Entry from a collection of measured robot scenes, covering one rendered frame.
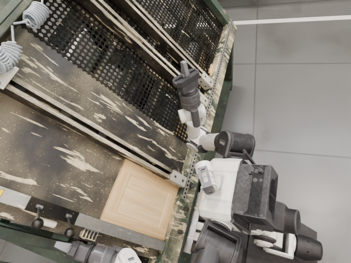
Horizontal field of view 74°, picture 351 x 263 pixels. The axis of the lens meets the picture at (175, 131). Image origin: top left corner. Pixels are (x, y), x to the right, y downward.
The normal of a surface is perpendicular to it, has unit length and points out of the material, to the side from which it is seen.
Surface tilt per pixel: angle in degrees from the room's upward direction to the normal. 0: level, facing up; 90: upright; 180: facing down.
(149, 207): 56
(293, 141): 0
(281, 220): 22
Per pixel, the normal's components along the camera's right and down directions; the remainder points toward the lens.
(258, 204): -0.55, -0.51
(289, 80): -0.19, -0.49
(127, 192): 0.68, -0.14
